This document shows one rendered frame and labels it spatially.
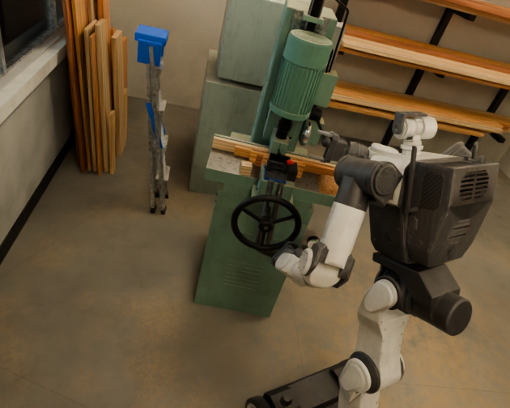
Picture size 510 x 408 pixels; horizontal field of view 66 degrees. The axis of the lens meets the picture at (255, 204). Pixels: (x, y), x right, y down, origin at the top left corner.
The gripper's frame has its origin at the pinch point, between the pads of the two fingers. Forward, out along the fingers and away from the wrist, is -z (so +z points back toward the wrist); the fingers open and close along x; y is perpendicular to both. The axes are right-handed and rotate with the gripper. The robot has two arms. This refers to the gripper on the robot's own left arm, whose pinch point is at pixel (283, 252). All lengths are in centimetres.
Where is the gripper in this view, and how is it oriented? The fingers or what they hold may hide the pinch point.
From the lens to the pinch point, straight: 160.6
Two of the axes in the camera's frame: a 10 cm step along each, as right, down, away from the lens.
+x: 7.1, -7.1, -0.4
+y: -7.1, -6.9, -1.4
